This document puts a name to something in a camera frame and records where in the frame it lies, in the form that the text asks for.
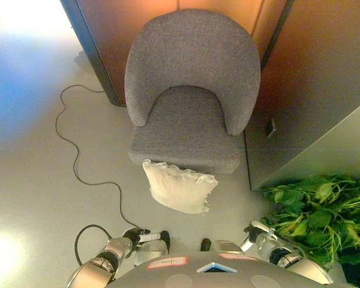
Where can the black left robot foot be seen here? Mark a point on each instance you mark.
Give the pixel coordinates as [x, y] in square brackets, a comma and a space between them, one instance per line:
[165, 240]

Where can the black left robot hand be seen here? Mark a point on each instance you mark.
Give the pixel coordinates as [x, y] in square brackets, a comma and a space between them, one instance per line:
[134, 235]

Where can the grey robot torso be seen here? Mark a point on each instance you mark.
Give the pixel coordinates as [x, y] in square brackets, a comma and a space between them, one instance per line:
[198, 277]

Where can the silver right robot leg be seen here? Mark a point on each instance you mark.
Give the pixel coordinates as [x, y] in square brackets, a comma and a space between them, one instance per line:
[226, 246]

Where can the small red-edged label sticker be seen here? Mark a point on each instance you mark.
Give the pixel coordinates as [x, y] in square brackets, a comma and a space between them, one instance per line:
[237, 256]

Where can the grey fabric armchair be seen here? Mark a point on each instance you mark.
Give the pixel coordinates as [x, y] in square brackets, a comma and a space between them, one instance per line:
[192, 99]

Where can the black right robot foot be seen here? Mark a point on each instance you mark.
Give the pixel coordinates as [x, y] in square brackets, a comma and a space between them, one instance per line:
[205, 243]

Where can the dark wall socket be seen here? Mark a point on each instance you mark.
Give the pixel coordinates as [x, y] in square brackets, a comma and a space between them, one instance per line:
[271, 127]

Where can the cream fringed pillow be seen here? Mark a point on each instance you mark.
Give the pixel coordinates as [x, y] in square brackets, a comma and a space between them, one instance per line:
[177, 189]

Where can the green leafy plant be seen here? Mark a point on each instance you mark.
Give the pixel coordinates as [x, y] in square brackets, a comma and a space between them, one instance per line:
[321, 207]

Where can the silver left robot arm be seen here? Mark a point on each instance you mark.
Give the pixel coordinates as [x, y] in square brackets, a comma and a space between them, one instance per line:
[105, 261]

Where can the dark partition frame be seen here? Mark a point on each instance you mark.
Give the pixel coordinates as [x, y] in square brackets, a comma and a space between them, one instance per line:
[93, 51]
[276, 33]

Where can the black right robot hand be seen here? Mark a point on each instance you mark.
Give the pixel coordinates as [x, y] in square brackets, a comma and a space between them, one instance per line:
[254, 230]

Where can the black robot foot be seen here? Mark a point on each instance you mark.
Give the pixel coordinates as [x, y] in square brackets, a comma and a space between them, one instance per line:
[205, 243]
[165, 240]

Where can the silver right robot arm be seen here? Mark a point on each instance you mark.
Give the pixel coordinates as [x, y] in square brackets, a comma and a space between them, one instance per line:
[285, 255]

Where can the large red-edged label sticker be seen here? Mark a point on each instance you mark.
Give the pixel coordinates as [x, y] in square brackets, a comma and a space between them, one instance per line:
[167, 262]

